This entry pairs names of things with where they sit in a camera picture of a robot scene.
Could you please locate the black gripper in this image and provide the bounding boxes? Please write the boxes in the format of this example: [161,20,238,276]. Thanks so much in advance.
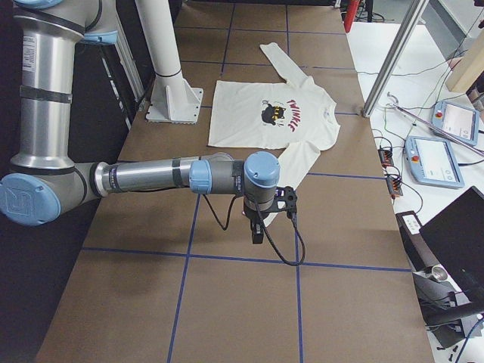
[244,199,271,244]

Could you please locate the cream long-sleeve cat shirt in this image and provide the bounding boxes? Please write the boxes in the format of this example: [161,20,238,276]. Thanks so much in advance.
[209,42,340,188]

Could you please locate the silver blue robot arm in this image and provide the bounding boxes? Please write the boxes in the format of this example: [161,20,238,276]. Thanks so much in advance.
[1,1,282,244]

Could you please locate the lower orange black connector block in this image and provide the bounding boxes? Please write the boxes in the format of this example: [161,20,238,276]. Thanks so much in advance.
[386,175,403,199]

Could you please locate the orange black connector block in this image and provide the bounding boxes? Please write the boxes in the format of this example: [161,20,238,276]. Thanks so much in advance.
[377,148,394,167]
[386,175,403,199]

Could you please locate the upper orange black connector block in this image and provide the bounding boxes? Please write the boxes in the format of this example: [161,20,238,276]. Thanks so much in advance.
[377,148,394,167]

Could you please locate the black box with white label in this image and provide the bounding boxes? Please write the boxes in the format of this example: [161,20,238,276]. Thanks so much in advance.
[396,211,440,271]

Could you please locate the silver metal cup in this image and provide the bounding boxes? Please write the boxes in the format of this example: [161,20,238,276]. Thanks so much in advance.
[430,265,448,283]

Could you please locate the metal rod with hook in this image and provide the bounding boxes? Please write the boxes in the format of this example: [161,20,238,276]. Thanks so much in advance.
[387,92,483,157]

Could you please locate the lower teach pendant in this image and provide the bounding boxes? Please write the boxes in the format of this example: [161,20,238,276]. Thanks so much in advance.
[404,136,465,189]

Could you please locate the teach pendant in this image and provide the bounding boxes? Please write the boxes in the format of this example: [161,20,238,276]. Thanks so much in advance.
[432,101,479,147]
[404,136,465,189]

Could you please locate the black laptop screen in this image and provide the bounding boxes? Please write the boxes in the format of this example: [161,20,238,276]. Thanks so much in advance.
[420,186,483,301]

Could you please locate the black stand base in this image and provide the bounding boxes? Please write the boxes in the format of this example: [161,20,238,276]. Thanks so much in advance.
[423,292,483,348]

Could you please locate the upper teach pendant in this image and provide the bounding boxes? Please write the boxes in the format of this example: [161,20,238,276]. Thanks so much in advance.
[432,101,479,147]

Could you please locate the red cylinder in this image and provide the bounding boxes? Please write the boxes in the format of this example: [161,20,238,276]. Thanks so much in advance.
[343,0,360,33]

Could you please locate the wooden beam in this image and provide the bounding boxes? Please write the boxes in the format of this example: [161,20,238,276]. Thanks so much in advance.
[446,33,483,93]

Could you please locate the right black braided cable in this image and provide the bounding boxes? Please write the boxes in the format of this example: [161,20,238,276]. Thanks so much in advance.
[203,193,306,267]

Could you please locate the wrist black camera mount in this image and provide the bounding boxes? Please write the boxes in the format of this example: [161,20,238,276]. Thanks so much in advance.
[271,186,297,220]

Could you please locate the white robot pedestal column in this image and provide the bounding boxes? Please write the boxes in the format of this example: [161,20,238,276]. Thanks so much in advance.
[136,0,203,124]

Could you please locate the aluminium frame post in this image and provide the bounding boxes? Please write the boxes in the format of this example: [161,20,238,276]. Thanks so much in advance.
[361,0,430,118]

